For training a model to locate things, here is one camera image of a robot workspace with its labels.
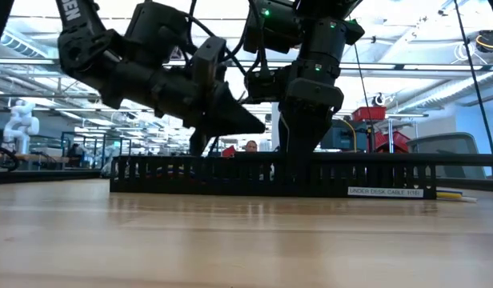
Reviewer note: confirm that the dark monitor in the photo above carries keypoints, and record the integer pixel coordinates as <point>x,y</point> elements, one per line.
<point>342,138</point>

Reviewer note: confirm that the person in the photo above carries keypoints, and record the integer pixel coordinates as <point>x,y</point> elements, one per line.
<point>251,146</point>

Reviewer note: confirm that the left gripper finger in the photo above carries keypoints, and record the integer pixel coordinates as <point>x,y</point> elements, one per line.
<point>198,142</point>
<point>238,116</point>

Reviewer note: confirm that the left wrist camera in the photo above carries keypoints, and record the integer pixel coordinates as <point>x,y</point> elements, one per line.
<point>208,60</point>

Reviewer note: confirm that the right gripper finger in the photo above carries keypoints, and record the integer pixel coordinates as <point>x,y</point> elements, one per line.
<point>304,128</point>

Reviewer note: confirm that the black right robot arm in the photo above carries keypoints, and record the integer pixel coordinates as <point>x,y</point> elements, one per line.
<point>310,28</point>

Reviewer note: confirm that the white humanoid robot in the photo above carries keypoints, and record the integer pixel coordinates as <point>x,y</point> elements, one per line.
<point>108,160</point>
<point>20,124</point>

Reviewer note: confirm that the red storage bins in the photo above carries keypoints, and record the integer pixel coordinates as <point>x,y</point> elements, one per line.
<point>368,113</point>

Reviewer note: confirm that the grey office chair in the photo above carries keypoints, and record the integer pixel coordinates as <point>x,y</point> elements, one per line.
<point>446,146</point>

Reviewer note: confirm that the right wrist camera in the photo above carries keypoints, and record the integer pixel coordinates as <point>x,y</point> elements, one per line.
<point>266,86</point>

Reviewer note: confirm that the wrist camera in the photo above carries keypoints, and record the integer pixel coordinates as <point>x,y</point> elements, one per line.
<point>266,86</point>
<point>208,60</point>

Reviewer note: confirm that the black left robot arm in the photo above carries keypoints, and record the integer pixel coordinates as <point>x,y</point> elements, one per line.
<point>90,52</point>

